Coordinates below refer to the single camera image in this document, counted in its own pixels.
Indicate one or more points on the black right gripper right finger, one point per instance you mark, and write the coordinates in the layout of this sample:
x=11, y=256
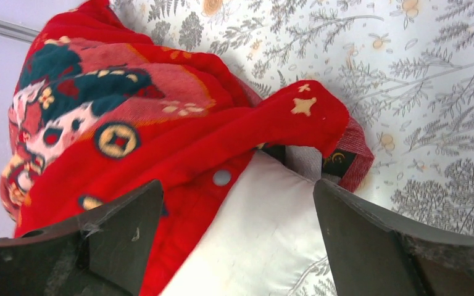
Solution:
x=374, y=251

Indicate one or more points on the floral fern print sheet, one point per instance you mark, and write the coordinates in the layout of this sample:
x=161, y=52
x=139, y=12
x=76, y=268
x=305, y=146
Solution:
x=403, y=69

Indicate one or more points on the left aluminium frame post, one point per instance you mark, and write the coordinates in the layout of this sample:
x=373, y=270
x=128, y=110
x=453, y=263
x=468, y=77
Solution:
x=17, y=32

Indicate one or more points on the red cartoon print pillowcase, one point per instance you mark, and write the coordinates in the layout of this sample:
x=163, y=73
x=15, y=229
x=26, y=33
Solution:
x=99, y=110

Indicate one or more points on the white pillow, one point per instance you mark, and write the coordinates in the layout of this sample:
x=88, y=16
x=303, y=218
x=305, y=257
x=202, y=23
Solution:
x=265, y=240

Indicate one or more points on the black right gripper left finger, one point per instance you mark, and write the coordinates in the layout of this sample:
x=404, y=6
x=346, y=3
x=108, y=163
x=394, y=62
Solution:
x=103, y=251

